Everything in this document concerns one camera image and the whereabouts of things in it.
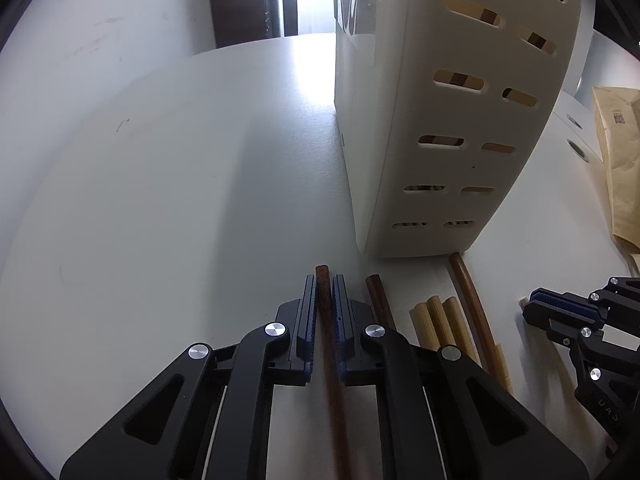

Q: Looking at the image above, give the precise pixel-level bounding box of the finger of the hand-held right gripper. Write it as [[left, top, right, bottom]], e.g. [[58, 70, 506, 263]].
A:
[[522, 287, 611, 396], [589, 275, 640, 313]]

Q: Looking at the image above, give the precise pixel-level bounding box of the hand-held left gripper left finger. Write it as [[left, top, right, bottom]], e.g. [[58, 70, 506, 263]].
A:
[[60, 274, 318, 480]]

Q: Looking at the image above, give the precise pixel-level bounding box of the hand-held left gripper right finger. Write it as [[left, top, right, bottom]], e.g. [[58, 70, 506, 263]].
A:
[[331, 274, 588, 480]]

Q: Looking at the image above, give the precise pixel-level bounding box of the dark brown wooden chopstick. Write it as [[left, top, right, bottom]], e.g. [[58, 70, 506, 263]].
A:
[[315, 265, 352, 480], [365, 274, 398, 333]]

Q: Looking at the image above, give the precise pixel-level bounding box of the reddish brown wooden chopstick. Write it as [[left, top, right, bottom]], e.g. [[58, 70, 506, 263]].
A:
[[448, 252, 501, 381]]

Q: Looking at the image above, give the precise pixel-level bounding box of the white slotted utensil holder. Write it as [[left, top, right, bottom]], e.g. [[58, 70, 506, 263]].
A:
[[332, 0, 586, 260]]

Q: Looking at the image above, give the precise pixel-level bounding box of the brown paper bag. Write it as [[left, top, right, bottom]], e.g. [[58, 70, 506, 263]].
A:
[[591, 85, 640, 273]]

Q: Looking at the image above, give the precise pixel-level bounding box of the dark brown wardrobe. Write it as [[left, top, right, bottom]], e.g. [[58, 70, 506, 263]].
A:
[[207, 0, 301, 47]]

